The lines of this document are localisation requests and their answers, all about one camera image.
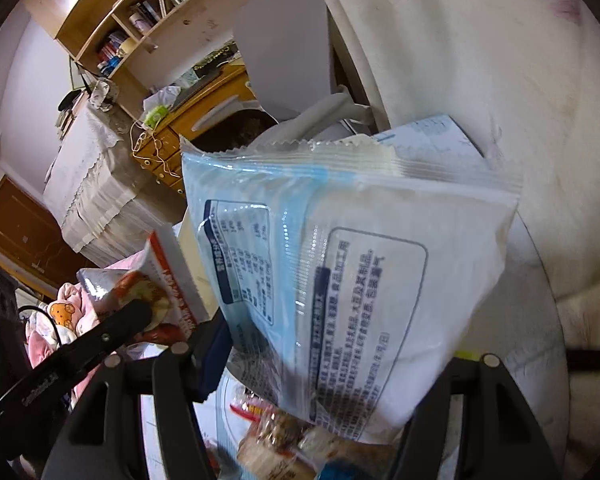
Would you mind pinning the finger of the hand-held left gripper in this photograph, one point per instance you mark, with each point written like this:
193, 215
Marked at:
95, 340

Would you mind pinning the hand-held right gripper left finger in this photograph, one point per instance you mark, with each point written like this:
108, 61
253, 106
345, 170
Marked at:
214, 360

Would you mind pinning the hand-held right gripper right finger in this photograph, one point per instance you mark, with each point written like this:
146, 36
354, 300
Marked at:
500, 410

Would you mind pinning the red and white snack packet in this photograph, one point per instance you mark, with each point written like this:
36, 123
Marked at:
125, 287

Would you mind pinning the clear red-edged snack packet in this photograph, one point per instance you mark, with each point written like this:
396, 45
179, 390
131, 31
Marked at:
280, 440

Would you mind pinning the light blue snack packet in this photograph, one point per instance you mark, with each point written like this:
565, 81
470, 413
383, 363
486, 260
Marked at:
430, 132
380, 270

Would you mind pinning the pink cloth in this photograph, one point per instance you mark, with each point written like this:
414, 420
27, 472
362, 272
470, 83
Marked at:
67, 312

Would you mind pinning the dark cloth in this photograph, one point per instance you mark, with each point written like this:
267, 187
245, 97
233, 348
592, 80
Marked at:
0, 340

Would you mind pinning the black slim bar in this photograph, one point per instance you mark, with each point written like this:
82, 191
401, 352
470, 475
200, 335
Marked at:
595, 361

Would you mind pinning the brown wooden door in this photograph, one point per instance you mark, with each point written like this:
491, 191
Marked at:
20, 230

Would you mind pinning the table with white cloth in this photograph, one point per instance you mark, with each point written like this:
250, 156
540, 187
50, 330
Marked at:
100, 185

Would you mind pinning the green small packet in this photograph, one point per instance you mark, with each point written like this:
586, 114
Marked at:
155, 116

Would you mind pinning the black small device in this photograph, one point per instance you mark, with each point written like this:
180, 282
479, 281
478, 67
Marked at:
71, 101

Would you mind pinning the floral ceramic jar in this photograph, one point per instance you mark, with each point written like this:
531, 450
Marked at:
102, 94

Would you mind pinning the white plastic bag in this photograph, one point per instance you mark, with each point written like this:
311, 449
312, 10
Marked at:
162, 95

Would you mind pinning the wooden drawer cabinet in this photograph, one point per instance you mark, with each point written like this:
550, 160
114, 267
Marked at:
215, 105

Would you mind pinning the dark desk pad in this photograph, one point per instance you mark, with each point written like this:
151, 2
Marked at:
200, 87

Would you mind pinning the wooden bookshelf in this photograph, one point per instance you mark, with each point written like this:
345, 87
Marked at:
80, 15

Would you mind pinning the grey chair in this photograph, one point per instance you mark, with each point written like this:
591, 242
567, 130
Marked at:
280, 35

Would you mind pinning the white floral sofa cover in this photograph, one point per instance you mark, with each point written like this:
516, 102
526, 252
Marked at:
480, 60

